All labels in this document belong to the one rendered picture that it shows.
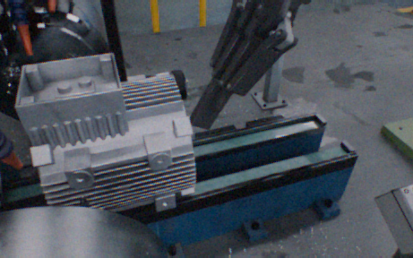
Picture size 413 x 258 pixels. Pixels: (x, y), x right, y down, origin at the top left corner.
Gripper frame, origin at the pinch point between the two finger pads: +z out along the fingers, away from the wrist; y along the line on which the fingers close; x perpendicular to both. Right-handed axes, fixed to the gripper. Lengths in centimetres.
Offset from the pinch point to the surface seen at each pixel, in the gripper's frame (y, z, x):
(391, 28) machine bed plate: -66, -24, 103
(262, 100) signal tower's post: -36, 11, 40
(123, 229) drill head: 17.3, 4.9, -13.1
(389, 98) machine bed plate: -26, -6, 72
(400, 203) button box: 19.3, -4.3, 15.5
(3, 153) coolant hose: 9.0, 5.8, -22.5
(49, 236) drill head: 18.3, 4.6, -18.9
